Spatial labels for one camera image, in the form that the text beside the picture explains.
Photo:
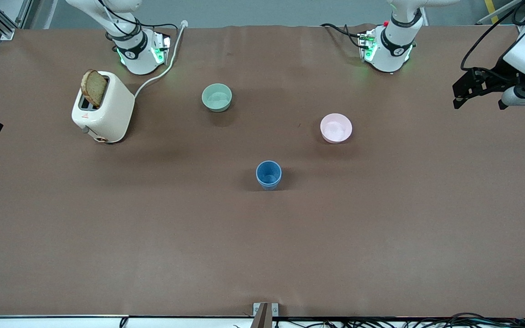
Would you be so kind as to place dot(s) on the brown bread slice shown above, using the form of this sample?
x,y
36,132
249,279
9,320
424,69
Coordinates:
x,y
94,89

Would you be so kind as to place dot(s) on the pink bowl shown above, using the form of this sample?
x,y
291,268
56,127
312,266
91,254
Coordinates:
x,y
336,128

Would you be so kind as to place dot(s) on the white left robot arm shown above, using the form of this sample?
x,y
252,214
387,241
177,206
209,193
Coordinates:
x,y
392,50

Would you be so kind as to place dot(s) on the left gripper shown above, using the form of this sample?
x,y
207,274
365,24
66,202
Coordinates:
x,y
498,75

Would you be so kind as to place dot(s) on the cream white toaster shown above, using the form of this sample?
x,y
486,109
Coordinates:
x,y
112,111

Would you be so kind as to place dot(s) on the green bowl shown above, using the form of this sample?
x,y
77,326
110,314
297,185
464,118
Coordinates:
x,y
217,98

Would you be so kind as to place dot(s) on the metal table edge bracket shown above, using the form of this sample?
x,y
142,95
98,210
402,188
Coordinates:
x,y
265,314

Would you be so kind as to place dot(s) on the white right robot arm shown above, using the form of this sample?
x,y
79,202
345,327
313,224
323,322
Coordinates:
x,y
137,59

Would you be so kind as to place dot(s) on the blue plastic cup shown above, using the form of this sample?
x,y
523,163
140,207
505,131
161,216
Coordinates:
x,y
269,187
269,172

